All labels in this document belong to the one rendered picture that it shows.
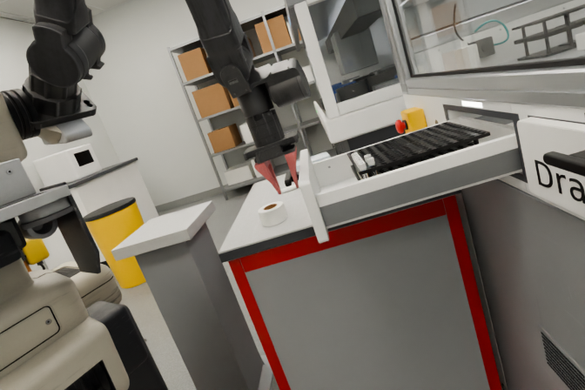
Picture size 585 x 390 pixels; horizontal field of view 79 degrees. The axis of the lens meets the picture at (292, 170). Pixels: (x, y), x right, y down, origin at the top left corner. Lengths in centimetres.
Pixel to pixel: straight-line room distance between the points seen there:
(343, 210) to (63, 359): 50
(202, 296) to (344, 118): 87
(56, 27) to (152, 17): 475
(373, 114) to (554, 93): 104
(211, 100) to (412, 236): 394
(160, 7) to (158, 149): 188
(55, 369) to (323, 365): 63
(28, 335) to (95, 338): 9
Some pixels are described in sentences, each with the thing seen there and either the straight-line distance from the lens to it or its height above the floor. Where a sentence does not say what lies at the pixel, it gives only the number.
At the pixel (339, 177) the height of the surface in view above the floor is 85.
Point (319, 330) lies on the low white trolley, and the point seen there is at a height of 48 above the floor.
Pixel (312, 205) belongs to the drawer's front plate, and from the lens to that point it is 57.
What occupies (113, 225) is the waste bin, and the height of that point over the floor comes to 54.
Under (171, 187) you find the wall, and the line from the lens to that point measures 553.
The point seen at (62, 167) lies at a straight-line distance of 422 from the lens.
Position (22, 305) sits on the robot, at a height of 89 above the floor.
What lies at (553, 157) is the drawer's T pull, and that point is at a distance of 47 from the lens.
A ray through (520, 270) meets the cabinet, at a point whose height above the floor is 61.
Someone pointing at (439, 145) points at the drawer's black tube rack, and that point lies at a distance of 66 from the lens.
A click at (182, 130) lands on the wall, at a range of 527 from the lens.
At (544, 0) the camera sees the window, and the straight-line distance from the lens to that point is 56.
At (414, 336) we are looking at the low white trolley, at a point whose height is 39.
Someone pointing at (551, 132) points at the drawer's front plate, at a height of 92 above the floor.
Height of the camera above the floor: 107
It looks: 12 degrees down
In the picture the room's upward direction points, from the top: 19 degrees counter-clockwise
